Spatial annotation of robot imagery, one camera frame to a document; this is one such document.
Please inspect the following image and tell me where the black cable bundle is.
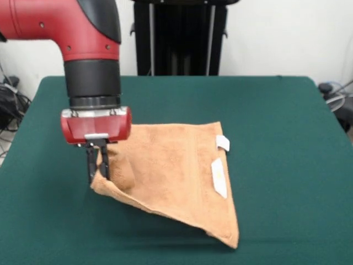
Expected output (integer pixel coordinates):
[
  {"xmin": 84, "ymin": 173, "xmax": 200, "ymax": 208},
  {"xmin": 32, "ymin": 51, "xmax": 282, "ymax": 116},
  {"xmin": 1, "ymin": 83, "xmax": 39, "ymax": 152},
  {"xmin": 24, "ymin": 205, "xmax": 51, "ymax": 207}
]
[{"xmin": 0, "ymin": 82, "xmax": 33, "ymax": 133}]

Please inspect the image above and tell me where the tan terry towel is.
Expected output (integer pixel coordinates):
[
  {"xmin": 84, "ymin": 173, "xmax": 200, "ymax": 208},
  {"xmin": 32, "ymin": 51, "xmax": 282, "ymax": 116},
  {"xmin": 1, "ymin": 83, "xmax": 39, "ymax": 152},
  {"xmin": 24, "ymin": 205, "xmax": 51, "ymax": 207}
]
[{"xmin": 90, "ymin": 120, "xmax": 240, "ymax": 249}]

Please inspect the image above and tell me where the dark green table cloth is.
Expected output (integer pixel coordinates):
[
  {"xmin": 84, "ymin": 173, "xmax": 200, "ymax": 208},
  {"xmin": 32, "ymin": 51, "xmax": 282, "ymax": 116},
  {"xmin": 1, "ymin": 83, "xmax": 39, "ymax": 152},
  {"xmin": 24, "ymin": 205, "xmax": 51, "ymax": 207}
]
[{"xmin": 0, "ymin": 76, "xmax": 353, "ymax": 265}]

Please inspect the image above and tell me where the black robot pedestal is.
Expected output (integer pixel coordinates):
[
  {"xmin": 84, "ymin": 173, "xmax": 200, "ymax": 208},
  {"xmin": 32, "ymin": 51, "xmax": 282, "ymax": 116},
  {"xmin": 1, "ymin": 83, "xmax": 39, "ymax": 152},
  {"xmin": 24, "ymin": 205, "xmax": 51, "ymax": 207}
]
[{"xmin": 129, "ymin": 0, "xmax": 230, "ymax": 77}]

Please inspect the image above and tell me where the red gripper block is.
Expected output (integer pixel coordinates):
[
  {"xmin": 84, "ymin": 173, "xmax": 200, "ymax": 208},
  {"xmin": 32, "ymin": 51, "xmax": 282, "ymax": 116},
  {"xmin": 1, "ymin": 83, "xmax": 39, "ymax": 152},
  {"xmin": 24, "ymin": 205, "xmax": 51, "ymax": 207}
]
[{"xmin": 60, "ymin": 106, "xmax": 133, "ymax": 185}]

